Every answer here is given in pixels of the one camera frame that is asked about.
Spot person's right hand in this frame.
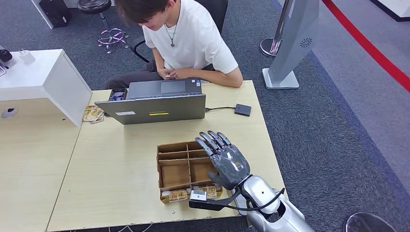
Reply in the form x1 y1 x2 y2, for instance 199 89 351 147
158 68 176 81

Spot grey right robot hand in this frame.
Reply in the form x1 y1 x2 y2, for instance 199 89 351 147
194 130 251 191

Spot person's left hand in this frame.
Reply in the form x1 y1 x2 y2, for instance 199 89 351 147
170 68 190 80

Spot yellow patterned room key card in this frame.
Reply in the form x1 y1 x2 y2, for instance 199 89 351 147
205 185 219 199
169 189 189 203

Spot person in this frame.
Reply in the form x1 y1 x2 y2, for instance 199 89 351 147
104 0 244 90

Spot black card reader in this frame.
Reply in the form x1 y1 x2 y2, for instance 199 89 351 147
234 103 252 117

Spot grey laptop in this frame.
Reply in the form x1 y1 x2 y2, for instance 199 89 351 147
94 78 206 126

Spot black smartphone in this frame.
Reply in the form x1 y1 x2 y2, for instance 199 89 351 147
108 88 128 102

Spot wooden compartment organizer box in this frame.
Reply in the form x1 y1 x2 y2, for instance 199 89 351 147
156 141 224 204

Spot black office chair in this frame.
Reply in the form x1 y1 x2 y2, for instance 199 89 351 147
131 0 229 73

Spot stack of yellow cards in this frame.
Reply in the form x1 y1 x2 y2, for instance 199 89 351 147
82 105 105 125

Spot black stool with chrome base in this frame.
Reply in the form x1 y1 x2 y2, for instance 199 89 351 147
76 0 130 55

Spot silver kiosk stand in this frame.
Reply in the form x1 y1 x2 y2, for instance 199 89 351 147
262 0 320 90

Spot black box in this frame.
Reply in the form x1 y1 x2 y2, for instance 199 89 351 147
39 0 72 29

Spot white desk riser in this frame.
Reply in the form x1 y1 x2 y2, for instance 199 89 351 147
0 49 93 127

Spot white furniture panel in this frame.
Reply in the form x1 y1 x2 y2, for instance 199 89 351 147
31 0 55 30

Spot white plug charger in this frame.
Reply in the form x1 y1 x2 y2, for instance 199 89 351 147
18 48 36 65

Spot round chrome base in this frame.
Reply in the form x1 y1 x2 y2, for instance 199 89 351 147
342 212 398 232

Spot round white device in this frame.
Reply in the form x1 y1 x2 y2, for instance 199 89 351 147
1 107 19 120

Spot small black device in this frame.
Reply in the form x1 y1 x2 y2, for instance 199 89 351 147
0 49 14 63

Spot red barrier belt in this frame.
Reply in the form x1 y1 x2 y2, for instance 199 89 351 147
321 0 410 93

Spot white platform with black edge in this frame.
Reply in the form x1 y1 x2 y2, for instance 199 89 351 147
368 0 410 22

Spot pendant necklace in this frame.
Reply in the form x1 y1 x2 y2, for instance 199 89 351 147
164 19 180 48

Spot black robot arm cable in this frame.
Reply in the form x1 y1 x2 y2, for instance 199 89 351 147
224 188 286 212

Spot black card reader cable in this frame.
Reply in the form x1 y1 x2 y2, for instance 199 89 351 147
205 106 236 113

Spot chrome stanchion post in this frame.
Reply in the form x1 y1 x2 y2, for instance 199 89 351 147
259 0 293 58

